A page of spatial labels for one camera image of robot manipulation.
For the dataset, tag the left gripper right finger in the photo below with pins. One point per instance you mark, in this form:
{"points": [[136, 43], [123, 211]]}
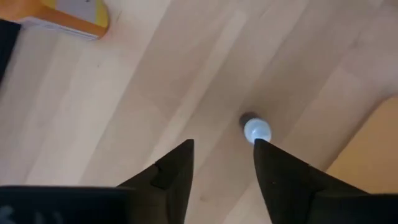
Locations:
{"points": [[286, 186]]}

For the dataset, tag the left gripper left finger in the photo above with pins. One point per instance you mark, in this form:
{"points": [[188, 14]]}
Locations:
{"points": [[174, 174]]}

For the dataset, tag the small orange bottle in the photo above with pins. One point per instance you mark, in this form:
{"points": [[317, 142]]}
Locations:
{"points": [[101, 18]]}

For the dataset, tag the yellow plastic bin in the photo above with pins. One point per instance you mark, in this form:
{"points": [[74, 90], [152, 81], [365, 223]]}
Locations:
{"points": [[373, 149]]}

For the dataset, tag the black aluminium table frame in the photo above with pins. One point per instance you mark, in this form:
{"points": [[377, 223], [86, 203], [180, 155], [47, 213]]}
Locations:
{"points": [[6, 40]]}

